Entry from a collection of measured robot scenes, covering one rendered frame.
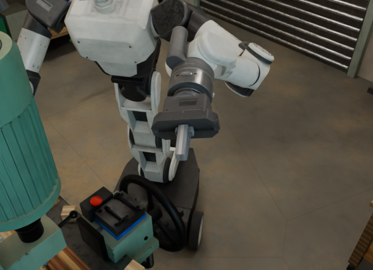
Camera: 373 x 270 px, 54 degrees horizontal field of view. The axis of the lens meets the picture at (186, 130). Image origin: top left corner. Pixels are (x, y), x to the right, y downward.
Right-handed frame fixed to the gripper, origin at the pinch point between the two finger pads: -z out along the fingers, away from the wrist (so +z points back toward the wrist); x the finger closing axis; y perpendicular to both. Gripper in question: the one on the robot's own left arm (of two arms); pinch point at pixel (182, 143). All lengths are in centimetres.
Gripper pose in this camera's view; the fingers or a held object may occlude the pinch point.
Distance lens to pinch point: 64.8
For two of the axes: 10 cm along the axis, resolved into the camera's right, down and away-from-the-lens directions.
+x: -9.7, 0.5, 2.4
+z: 1.1, -7.8, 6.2
